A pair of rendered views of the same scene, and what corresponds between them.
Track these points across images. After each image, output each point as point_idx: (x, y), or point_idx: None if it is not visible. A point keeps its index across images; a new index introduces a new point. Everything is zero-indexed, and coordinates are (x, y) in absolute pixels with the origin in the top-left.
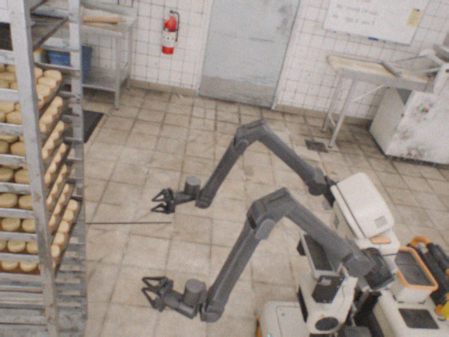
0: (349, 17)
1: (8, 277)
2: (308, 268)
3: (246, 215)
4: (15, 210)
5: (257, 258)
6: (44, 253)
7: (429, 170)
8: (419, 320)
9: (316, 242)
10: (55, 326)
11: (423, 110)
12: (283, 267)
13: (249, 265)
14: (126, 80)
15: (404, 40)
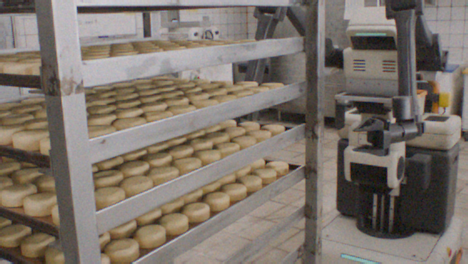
0: None
1: (279, 188)
2: (261, 231)
3: (387, 15)
4: (292, 40)
5: (216, 254)
6: (322, 102)
7: None
8: (438, 119)
9: (356, 94)
10: (321, 256)
11: (195, 78)
12: (245, 243)
13: (219, 261)
14: None
15: (129, 30)
